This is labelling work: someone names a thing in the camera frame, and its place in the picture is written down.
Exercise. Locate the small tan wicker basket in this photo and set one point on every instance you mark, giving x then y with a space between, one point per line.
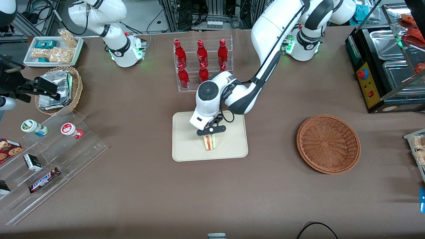
77 86

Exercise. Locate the silver foil wrapped package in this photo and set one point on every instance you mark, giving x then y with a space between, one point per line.
63 83

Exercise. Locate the red lid yoghurt cup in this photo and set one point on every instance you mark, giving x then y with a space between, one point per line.
70 130

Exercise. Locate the white rectangular snack tray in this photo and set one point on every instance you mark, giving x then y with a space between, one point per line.
28 59

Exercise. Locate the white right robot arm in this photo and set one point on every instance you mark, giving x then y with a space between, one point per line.
99 13

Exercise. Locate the clear tray with snacks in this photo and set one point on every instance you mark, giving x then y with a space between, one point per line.
411 139

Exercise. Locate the red soda bottle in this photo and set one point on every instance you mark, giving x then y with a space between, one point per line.
223 67
203 73
180 54
183 78
202 53
222 53

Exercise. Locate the teal snack box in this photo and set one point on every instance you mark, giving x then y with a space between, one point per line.
45 44

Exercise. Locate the large clear snack bag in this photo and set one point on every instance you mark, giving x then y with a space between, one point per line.
61 55

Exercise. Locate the triangular sandwich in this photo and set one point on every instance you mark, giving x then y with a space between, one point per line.
210 144

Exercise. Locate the clear bag of peanuts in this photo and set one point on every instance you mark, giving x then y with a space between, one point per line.
68 38

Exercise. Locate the metal warmer pan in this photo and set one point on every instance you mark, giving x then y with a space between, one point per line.
386 44
398 79

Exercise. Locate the grey white small device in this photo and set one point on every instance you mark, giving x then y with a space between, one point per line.
216 236

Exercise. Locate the small teal snack packet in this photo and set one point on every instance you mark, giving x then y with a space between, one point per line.
43 60

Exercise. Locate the red cookie box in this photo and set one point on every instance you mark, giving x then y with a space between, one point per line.
8 149

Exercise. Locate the large brown wicker basket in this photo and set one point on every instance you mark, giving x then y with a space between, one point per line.
327 144

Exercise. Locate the clear acrylic bottle rack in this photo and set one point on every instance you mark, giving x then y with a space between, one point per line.
191 89

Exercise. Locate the black food warmer appliance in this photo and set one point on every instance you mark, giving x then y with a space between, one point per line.
372 96

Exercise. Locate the white power strip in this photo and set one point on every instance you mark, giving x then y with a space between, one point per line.
215 24

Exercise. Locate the small black white box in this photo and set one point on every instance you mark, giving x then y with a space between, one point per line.
32 162

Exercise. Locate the brown table cover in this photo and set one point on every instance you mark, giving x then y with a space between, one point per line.
149 199

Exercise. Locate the clear bag of crackers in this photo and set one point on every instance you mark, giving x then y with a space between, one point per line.
40 53

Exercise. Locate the clear acrylic stepped shelf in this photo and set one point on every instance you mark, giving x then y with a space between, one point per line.
79 149

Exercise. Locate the green lid yoghurt cup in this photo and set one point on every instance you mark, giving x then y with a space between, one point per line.
33 127

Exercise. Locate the blue plastic object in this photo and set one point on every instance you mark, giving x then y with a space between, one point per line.
422 199

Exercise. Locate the orange fried food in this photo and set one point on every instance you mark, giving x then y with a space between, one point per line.
410 33

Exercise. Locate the beige plastic tray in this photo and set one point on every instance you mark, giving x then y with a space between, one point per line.
186 146

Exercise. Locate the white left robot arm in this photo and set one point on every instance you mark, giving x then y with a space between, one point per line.
272 26

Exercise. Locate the snickers chocolate bar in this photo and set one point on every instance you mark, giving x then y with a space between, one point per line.
43 180

